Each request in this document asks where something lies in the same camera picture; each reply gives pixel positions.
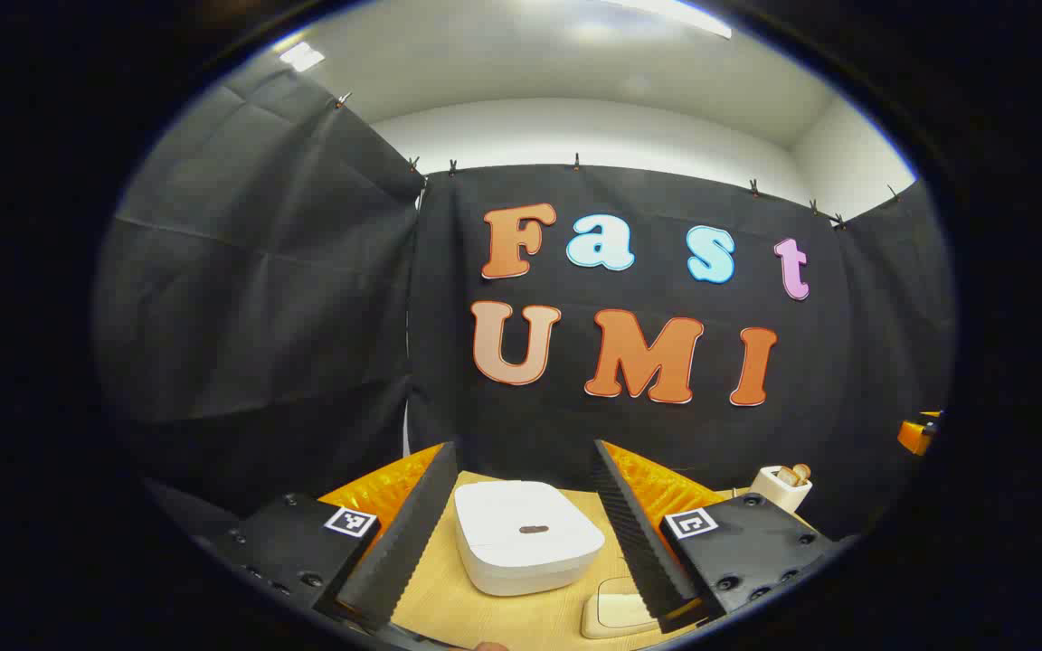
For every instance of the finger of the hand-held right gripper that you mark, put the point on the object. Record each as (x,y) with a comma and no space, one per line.
(914,436)

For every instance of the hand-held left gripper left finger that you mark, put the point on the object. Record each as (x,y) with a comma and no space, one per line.
(403,542)

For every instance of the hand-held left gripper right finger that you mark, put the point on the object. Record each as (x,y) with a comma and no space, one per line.
(634,542)

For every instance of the white toaster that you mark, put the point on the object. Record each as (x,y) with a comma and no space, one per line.
(779,493)

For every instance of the white rice cooker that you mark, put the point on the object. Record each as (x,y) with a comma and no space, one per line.
(521,551)

